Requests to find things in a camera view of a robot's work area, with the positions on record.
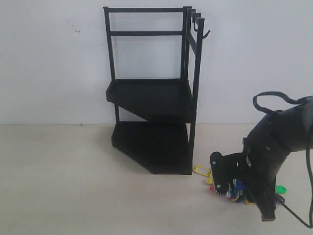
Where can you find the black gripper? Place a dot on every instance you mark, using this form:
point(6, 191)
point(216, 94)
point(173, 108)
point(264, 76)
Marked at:
point(264, 154)

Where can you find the colourful key tag bunch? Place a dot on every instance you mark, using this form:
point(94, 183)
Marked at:
point(238, 193)

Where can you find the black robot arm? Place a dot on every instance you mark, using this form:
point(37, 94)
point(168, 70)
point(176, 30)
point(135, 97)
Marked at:
point(278, 134)

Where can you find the black metal shelf rack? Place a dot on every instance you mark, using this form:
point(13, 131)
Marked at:
point(156, 118)

